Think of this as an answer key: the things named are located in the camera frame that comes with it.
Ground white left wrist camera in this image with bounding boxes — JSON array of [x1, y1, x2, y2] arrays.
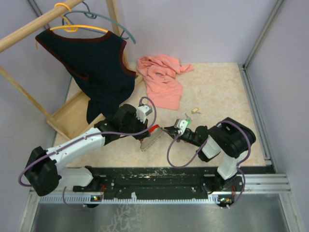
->
[[136, 104, 153, 123]]

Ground grey-blue clothes hanger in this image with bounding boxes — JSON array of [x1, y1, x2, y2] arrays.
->
[[61, 0, 137, 44]]

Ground yellow clothes hanger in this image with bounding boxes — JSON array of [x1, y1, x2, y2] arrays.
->
[[35, 2, 108, 50]]

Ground pink cloth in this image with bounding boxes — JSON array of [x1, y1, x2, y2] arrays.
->
[[136, 55, 194, 110]]

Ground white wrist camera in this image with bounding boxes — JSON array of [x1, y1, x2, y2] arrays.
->
[[136, 104, 153, 123], [174, 119, 189, 135]]

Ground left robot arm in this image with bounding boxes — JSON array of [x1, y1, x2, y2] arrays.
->
[[18, 123, 155, 196]]

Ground yellow key tag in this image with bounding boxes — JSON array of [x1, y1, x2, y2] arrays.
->
[[191, 107, 200, 114]]

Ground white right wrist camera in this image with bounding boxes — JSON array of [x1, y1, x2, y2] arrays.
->
[[174, 119, 189, 135]]

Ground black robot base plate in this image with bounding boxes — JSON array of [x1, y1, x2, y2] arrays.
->
[[73, 167, 243, 200]]

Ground dark navy vest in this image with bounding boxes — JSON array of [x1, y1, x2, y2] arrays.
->
[[35, 29, 136, 123]]

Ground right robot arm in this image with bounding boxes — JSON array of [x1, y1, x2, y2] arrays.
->
[[111, 103, 256, 193]]

